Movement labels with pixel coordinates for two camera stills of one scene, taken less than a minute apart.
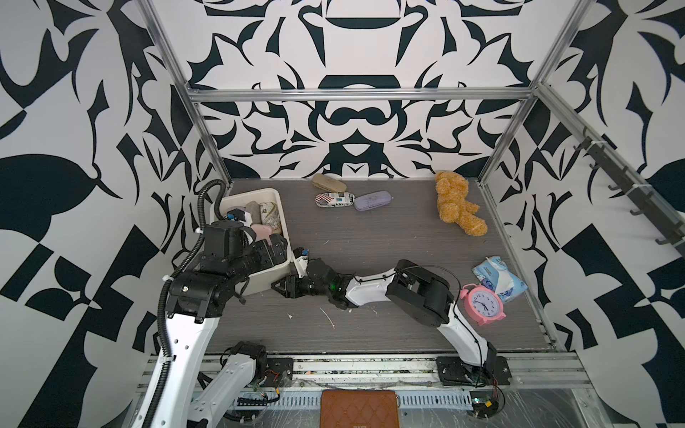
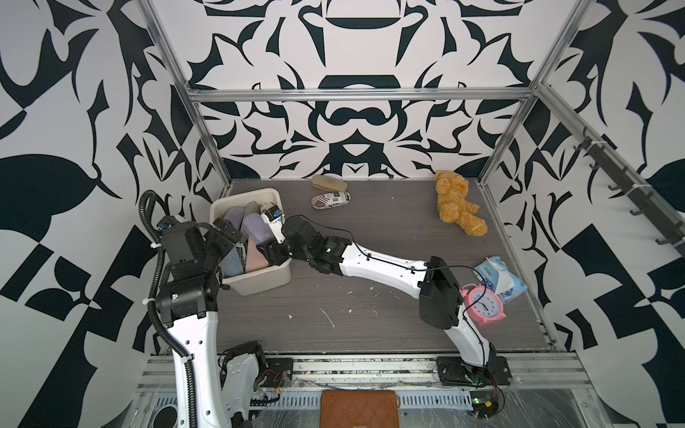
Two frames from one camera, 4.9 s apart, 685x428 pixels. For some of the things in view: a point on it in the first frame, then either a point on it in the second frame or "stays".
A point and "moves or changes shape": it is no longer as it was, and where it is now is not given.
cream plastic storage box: [262, 211] stays
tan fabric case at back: [327, 183] stays
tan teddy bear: [453, 207] stays
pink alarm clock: [482, 304] stays
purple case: [372, 200] → [255, 226]
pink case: [262, 232] moves or changes shape
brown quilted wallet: [359, 408] stays
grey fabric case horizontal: [253, 208] stays
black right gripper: [285, 283] → [269, 250]
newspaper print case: [334, 199] stays
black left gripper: [276, 251] → [224, 231]
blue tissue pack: [493, 274] stays
